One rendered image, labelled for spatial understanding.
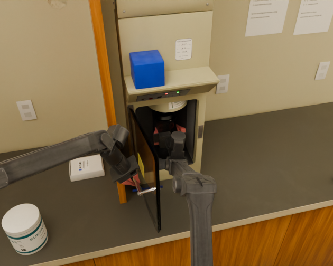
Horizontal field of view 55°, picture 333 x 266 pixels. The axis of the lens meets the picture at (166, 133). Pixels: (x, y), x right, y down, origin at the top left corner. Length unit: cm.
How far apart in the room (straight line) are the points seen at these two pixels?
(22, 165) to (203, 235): 46
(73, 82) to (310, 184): 123
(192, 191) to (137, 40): 57
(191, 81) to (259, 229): 80
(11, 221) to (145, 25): 84
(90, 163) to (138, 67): 71
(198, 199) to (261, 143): 105
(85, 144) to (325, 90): 167
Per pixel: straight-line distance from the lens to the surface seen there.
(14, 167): 82
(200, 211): 78
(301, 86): 212
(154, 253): 148
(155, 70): 105
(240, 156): 169
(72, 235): 140
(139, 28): 110
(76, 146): 93
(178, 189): 86
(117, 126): 107
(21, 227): 129
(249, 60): 184
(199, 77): 114
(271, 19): 180
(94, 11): 98
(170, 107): 129
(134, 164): 109
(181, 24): 113
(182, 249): 151
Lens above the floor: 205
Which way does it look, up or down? 38 degrees down
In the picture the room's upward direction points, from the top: 1 degrees counter-clockwise
